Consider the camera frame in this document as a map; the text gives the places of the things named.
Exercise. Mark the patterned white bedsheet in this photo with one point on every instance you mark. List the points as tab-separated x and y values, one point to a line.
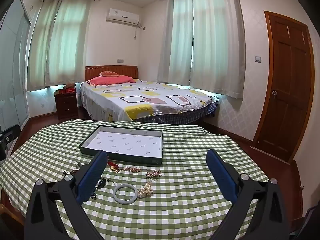
140	97

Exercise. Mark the small red cushion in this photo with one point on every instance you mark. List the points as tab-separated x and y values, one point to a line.
108	74

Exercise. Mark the brown wooden door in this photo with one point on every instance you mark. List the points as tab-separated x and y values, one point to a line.
285	85

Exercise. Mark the gold flower brooch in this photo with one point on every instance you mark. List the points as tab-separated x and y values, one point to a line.
153	173

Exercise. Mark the brown plush toy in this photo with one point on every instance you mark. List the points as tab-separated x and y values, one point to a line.
70	85

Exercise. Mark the white jade bangle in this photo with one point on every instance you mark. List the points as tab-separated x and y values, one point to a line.
115	195

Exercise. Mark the blue checked bed skirt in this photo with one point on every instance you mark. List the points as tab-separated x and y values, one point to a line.
180	117

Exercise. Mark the dark green shallow box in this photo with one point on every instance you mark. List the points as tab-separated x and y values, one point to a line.
125	142

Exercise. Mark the wooden bed headboard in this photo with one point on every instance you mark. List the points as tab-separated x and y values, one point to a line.
110	70

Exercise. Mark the dark wooden nightstand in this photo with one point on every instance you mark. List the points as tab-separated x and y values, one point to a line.
66	106

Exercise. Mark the red knot gold charm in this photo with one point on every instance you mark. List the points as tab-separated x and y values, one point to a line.
115	168

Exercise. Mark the pink pillow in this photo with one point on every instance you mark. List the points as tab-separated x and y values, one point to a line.
112	80

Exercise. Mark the green checked tablecloth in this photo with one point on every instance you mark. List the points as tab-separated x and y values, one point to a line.
180	205

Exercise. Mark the white air conditioner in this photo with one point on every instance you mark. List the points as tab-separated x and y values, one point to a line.
122	17

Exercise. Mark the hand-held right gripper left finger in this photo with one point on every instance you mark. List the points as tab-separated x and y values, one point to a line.
91	177

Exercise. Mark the white curtain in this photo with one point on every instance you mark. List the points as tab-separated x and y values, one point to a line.
175	37
217	42
70	42
37	50

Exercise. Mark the red box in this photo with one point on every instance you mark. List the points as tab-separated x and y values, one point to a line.
69	91

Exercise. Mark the glass wardrobe door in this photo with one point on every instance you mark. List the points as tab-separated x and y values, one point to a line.
12	67

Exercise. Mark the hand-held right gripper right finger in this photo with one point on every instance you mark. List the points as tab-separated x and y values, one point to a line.
221	177

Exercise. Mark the silver flower brooch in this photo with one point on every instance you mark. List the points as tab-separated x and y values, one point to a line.
79	164

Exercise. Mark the wall light switch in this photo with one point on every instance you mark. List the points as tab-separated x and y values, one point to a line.
257	59

